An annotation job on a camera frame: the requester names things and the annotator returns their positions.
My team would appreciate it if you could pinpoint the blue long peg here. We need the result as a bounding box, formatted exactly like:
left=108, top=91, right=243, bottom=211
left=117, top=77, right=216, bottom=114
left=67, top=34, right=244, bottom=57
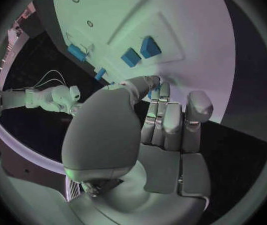
left=93, top=67, right=108, bottom=81

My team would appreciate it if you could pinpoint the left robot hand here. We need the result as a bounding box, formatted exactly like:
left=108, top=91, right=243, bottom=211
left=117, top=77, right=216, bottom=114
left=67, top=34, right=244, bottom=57
left=61, top=74, right=215, bottom=225

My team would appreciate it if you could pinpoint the blue block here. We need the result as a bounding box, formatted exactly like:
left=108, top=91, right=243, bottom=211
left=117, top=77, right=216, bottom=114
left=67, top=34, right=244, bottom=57
left=120, top=47, right=142, bottom=68
left=139, top=35, right=163, bottom=60

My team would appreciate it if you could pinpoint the white task board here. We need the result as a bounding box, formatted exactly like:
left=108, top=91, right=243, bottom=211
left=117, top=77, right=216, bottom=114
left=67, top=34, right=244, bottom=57
left=32, top=0, right=237, bottom=125

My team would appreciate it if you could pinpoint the blue short cylinder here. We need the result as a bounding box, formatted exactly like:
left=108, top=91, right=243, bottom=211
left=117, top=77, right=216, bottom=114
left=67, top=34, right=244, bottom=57
left=66, top=43, right=88, bottom=63

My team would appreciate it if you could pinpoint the white cable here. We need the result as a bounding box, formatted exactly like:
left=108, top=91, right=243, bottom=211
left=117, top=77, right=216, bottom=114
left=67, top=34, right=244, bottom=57
left=33, top=78, right=66, bottom=89
left=33, top=69, right=67, bottom=89

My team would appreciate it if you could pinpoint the blue plug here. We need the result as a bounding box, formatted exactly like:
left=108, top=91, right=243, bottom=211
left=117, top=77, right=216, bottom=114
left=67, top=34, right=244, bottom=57
left=147, top=85, right=162, bottom=100

